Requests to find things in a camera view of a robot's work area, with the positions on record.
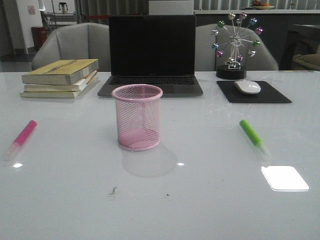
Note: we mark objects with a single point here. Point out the green highlighter pen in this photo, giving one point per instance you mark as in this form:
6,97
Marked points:
256,140

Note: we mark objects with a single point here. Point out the pink highlighter pen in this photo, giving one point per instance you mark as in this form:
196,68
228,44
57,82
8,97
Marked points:
19,141

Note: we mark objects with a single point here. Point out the pink mesh pen holder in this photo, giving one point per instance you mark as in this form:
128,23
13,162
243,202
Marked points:
138,116

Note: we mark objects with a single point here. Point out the dark grey laptop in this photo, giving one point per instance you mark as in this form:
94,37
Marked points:
157,50

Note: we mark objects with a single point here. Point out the ferris wheel desk toy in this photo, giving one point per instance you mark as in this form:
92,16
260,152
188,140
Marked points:
232,68

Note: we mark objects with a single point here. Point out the middle cream book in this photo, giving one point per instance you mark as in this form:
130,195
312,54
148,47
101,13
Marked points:
76,87

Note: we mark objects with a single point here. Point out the right grey armchair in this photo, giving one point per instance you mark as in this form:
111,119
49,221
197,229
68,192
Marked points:
212,49

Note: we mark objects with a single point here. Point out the grey armchair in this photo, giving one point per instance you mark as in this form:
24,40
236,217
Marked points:
78,41
212,49

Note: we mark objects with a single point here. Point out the white computer mouse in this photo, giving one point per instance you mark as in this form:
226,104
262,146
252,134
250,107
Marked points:
247,87

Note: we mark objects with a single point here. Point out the bottom yellow book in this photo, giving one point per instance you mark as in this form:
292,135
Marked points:
58,94

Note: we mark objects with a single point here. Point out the yellow book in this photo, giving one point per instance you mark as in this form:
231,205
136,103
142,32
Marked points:
61,72
58,94

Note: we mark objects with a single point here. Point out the left grey armchair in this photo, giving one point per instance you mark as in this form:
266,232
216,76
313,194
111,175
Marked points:
78,41

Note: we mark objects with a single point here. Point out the top yellow book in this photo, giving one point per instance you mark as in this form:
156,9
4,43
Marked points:
61,72

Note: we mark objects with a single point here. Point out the black mouse pad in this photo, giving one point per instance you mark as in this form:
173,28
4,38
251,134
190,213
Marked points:
267,95

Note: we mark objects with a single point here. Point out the white box behind laptop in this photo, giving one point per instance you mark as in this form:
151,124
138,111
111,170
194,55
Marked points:
171,7

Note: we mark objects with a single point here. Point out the red trash bin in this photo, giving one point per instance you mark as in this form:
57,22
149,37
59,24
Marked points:
39,36

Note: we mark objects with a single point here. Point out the fruit bowl on counter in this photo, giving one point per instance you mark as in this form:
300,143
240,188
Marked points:
260,5

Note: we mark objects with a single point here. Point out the olive cushion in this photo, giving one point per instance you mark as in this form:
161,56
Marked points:
308,61

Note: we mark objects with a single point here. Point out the dark side table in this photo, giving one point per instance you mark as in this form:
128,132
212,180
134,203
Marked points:
301,39

